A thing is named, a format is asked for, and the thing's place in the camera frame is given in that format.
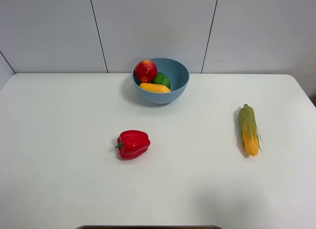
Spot yellow mango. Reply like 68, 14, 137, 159
139, 83, 171, 93

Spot green lime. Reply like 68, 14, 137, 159
152, 72, 171, 89

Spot red apple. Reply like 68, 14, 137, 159
134, 60, 158, 83

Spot blue plastic bowl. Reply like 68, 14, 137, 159
132, 58, 190, 104

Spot red bell pepper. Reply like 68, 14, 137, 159
115, 130, 151, 160

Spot corn cob with husk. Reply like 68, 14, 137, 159
238, 104, 262, 156

